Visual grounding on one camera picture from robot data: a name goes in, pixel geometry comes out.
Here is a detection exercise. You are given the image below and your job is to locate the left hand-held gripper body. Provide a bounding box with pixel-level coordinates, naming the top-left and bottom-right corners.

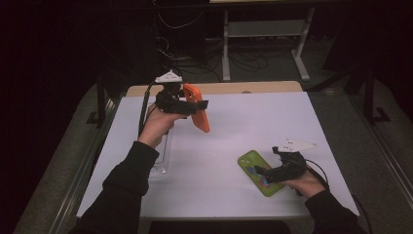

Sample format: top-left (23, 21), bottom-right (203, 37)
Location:
top-left (154, 69), bottom-right (197, 116)

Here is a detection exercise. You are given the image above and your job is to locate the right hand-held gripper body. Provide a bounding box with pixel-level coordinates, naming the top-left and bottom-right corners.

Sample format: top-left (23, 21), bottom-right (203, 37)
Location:
top-left (264, 138), bottom-right (319, 185)

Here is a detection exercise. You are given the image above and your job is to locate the green phone case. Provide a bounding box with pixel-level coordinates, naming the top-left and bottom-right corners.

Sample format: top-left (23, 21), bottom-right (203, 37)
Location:
top-left (237, 149), bottom-right (286, 198)

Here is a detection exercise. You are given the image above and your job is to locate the orange phone case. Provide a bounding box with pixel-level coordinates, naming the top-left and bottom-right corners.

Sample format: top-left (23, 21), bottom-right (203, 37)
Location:
top-left (182, 83), bottom-right (211, 134)

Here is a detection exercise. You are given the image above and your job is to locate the clear plastic tray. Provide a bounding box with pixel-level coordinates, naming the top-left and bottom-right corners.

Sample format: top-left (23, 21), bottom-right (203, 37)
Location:
top-left (149, 127), bottom-right (173, 176)

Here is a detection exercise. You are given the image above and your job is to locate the person's right hand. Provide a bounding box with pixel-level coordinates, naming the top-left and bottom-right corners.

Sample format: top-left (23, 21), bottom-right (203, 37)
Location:
top-left (281, 167), bottom-right (327, 200)

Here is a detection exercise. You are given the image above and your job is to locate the person's left hand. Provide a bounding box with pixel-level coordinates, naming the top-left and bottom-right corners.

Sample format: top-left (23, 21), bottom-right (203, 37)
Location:
top-left (137, 102), bottom-right (188, 149)

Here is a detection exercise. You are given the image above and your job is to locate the black metal stand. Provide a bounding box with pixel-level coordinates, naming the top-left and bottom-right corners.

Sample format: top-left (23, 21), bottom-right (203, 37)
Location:
top-left (362, 63), bottom-right (393, 127)
top-left (85, 72), bottom-right (110, 128)

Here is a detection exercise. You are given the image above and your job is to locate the right hand-held gripper cable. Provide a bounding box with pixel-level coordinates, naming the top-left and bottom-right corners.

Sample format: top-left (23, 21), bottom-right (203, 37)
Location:
top-left (304, 158), bottom-right (374, 234)

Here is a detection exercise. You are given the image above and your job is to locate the hand-held gripper cable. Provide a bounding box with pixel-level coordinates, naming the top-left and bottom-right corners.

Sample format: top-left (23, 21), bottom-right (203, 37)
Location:
top-left (137, 82), bottom-right (158, 137)
top-left (304, 158), bottom-right (374, 234)

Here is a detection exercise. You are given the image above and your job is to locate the left hand-held gripper cable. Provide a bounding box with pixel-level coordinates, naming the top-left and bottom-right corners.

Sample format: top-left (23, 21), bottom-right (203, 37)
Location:
top-left (137, 82), bottom-right (158, 137)

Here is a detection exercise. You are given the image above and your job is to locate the tangle of black floor cables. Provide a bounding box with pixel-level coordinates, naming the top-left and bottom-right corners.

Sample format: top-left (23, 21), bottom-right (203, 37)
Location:
top-left (171, 48), bottom-right (295, 84)

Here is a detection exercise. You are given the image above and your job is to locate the white cable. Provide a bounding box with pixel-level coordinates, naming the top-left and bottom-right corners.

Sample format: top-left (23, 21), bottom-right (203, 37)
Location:
top-left (157, 11), bottom-right (205, 60)

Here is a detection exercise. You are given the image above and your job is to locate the grey metal frame rail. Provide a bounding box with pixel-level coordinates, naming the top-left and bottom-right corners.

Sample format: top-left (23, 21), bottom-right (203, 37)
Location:
top-left (48, 97), bottom-right (119, 234)
top-left (348, 93), bottom-right (413, 203)

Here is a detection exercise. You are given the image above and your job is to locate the white metal desk frame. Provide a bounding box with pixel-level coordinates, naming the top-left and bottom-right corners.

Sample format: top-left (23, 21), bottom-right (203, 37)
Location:
top-left (221, 7), bottom-right (317, 83)

